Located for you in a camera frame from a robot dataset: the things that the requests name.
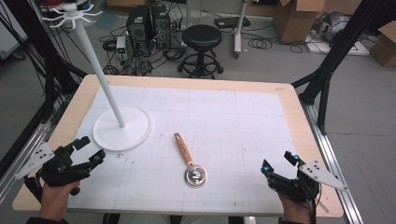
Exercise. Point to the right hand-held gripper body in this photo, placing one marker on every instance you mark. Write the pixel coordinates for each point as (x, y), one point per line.
(292, 186)

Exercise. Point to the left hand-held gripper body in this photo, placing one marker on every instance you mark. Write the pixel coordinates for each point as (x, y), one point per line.
(59, 171)

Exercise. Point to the white hook rack stand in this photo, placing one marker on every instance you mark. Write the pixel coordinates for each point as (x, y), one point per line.
(123, 129)

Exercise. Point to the person's right hand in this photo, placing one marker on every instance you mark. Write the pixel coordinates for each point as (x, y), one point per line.
(295, 211)

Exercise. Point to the person's left hand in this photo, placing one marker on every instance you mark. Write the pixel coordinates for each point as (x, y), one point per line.
(57, 200)

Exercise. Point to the white grid mat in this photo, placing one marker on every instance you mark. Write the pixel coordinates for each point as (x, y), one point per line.
(218, 124)

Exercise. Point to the small silver electronics box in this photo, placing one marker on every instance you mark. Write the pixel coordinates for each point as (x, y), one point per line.
(120, 44)

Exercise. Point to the white flat board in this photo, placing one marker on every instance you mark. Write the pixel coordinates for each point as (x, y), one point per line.
(358, 49)

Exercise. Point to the black computer tower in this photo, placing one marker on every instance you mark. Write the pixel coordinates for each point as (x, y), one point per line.
(161, 25)
(138, 26)

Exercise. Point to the white cabinet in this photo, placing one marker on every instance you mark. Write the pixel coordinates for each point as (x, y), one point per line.
(9, 31)

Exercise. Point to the large cardboard box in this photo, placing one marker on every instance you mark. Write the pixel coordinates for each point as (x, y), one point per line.
(295, 21)

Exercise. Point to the grey round appliance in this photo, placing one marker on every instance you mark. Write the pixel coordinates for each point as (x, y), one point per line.
(334, 26)

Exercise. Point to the small cardboard box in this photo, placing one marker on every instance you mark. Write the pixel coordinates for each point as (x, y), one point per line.
(384, 46)

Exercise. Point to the black round stool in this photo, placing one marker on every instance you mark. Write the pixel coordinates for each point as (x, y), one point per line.
(201, 37)

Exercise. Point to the flat black device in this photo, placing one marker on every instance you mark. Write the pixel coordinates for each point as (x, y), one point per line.
(232, 21)

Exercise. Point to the aluminium rail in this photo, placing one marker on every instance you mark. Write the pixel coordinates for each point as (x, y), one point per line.
(21, 158)
(330, 155)

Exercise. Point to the black metal frame stand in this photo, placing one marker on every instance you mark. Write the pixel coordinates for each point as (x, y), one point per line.
(46, 68)
(342, 40)

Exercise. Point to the white stand post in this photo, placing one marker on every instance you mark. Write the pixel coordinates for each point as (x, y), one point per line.
(239, 28)

